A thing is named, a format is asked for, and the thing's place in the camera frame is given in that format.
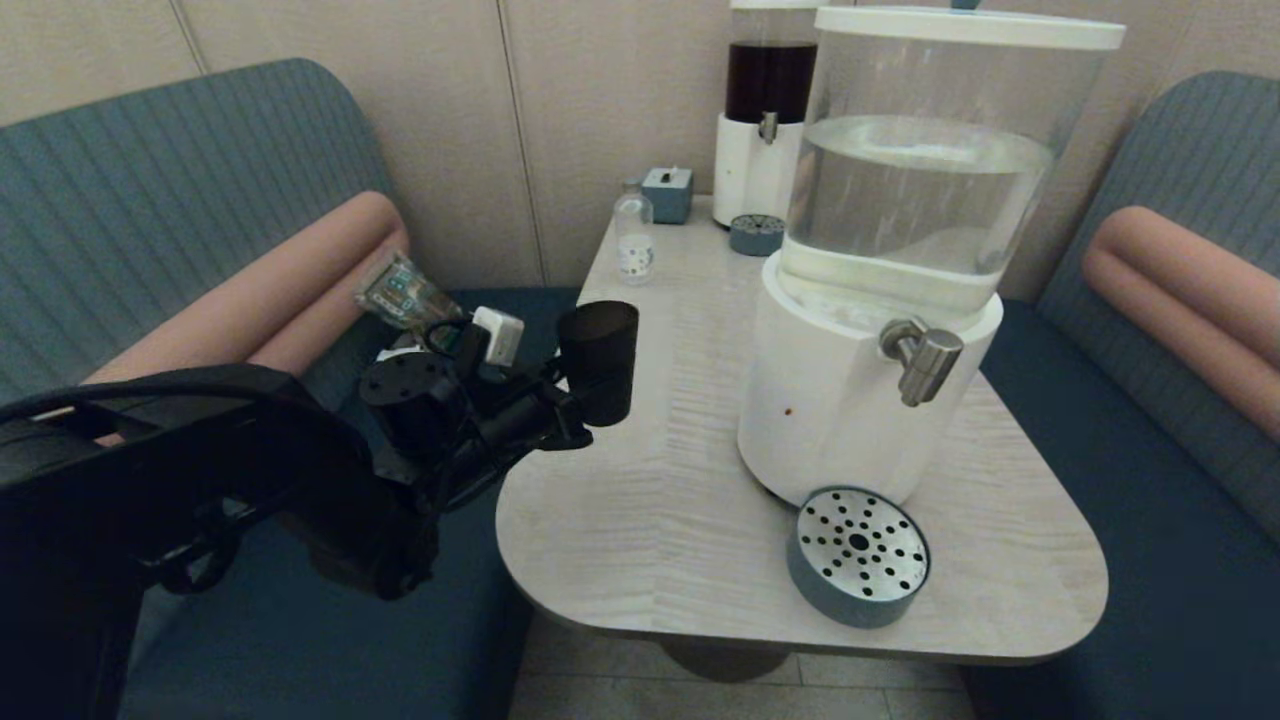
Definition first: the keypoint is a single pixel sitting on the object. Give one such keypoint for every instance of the large blue perforated drip tray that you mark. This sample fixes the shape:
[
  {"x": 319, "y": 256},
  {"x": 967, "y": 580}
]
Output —
[{"x": 855, "y": 545}]

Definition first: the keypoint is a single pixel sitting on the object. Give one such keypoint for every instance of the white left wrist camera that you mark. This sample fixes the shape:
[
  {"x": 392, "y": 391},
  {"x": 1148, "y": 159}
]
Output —
[{"x": 497, "y": 337}]

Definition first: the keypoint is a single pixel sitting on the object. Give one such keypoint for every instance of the teal upholstered empty bench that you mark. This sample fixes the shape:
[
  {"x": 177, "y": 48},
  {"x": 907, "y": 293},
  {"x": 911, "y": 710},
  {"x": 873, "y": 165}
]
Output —
[{"x": 1200, "y": 160}]

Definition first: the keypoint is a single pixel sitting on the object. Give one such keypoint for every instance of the small blue drip tray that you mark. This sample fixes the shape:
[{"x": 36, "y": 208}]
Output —
[{"x": 755, "y": 236}]

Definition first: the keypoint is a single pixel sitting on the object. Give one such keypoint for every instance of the large clear water dispenser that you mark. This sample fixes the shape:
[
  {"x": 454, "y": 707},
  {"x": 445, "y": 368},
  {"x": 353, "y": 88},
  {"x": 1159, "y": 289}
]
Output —
[{"x": 830, "y": 400}]

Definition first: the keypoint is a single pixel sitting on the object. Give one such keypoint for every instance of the small dark dispenser tap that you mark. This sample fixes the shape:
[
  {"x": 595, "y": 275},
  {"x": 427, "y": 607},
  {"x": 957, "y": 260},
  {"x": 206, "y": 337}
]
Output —
[{"x": 767, "y": 127}]

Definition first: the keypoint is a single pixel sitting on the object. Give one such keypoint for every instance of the pink bolster beside snack packet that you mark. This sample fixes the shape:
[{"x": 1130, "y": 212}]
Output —
[{"x": 250, "y": 300}]

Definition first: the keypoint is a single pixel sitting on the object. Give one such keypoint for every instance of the green snack packet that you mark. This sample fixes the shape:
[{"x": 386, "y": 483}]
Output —
[{"x": 400, "y": 295}]

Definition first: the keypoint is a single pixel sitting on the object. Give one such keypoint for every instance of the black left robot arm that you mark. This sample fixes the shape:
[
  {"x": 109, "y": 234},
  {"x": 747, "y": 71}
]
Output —
[{"x": 200, "y": 480}]

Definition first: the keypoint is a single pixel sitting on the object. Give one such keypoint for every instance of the silver metal dispenser tap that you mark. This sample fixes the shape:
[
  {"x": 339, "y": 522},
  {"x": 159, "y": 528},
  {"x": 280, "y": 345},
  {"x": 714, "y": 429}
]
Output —
[{"x": 927, "y": 360}]

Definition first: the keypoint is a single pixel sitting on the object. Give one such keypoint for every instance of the white paper napkins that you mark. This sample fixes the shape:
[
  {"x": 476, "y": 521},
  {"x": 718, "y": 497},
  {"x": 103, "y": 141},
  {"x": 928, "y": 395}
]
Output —
[{"x": 398, "y": 350}]

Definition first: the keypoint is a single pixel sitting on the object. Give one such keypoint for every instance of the small blue box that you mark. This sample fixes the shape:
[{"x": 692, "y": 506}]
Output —
[{"x": 667, "y": 196}]

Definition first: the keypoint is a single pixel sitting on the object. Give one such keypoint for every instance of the dark table pedestal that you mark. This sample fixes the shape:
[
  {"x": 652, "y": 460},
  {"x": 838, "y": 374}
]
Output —
[{"x": 725, "y": 660}]

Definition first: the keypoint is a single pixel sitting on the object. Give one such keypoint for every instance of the teal bench with snack packet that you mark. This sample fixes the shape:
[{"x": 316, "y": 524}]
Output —
[{"x": 150, "y": 180}]

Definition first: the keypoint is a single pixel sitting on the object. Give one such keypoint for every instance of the small dark drink dispenser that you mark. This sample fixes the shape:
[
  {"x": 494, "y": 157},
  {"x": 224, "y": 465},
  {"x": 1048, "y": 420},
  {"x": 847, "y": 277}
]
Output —
[{"x": 750, "y": 175}]

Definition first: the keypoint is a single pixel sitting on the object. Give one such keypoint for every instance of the black plastic cup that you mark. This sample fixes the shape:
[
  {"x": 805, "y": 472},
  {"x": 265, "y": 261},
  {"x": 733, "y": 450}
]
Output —
[{"x": 600, "y": 360}]

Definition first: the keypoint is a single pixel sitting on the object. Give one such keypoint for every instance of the small clear plastic bottle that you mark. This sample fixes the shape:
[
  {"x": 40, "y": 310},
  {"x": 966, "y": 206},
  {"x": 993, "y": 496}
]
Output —
[{"x": 634, "y": 246}]

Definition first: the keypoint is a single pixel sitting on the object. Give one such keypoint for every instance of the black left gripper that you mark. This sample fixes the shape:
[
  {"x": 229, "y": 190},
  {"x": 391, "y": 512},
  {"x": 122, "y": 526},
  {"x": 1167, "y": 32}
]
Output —
[{"x": 510, "y": 420}]

